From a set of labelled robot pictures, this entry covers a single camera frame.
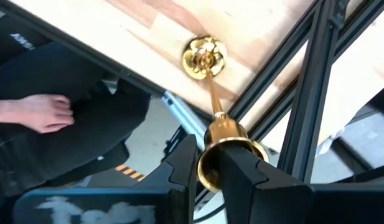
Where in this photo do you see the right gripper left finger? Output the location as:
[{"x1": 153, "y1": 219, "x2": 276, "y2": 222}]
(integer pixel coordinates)
[{"x1": 134, "y1": 134, "x2": 199, "y2": 224}]

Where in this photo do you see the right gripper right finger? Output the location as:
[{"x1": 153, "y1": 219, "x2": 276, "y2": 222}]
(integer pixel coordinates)
[{"x1": 219, "y1": 145, "x2": 314, "y2": 224}]

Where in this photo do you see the tall brass candlestick holder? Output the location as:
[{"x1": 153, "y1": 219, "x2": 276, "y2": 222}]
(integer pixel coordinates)
[{"x1": 181, "y1": 34, "x2": 270, "y2": 194}]

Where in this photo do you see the silver aluminium table leg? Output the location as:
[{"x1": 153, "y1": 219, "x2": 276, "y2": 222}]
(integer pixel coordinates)
[{"x1": 160, "y1": 90, "x2": 211, "y2": 150}]

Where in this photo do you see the person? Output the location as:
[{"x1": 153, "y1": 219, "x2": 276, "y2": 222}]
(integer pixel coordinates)
[{"x1": 0, "y1": 14, "x2": 152, "y2": 200}]

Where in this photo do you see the person's hand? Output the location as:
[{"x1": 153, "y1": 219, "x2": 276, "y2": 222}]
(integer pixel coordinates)
[{"x1": 0, "y1": 93, "x2": 75, "y2": 134}]

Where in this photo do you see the black cable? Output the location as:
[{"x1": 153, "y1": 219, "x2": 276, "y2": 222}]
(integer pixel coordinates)
[{"x1": 193, "y1": 202, "x2": 227, "y2": 224}]

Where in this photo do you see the black aluminium table frame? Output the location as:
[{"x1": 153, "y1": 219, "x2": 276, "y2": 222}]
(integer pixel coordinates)
[{"x1": 0, "y1": 0, "x2": 384, "y2": 187}]

